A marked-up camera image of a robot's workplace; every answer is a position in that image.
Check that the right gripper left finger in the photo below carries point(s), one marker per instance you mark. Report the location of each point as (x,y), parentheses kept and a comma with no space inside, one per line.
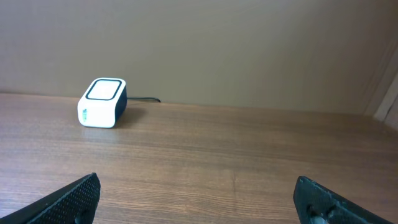
(75,203)

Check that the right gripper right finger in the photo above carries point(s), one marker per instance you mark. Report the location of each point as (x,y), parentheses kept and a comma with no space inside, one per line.
(315,203)

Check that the white barcode scanner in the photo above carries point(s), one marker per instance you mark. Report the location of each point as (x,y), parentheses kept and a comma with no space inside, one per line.
(103,103)

